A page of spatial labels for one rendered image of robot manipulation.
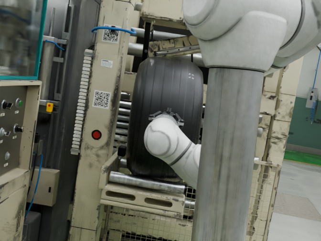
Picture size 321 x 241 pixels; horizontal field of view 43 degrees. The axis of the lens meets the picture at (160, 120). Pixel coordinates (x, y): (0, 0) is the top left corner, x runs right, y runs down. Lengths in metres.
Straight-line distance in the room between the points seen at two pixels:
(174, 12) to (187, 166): 1.04
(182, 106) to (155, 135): 0.47
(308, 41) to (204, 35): 0.23
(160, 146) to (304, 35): 0.53
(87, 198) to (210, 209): 1.21
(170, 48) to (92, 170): 0.77
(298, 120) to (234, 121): 10.44
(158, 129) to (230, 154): 0.47
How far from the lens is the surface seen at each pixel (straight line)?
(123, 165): 2.04
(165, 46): 2.17
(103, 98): 1.80
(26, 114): 1.72
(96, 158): 1.84
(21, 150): 1.75
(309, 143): 11.26
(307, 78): 11.22
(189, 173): 1.21
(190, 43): 2.17
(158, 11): 2.06
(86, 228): 1.95
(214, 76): 0.72
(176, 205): 1.75
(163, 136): 1.15
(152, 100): 1.59
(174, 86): 1.63
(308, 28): 0.81
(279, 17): 0.74
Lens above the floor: 1.36
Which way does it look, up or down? 6 degrees down
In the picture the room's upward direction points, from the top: 9 degrees clockwise
